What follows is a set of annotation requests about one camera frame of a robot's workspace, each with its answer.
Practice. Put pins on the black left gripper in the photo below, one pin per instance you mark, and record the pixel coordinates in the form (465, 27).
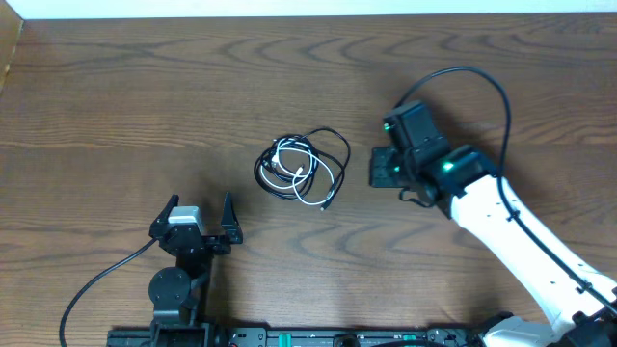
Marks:
(233, 237)

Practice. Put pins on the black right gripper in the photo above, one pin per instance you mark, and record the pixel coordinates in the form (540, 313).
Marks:
(379, 176)

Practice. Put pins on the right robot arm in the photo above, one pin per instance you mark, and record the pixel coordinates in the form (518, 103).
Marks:
(578, 301)

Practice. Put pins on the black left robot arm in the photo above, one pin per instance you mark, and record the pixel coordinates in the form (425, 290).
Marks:
(179, 293)

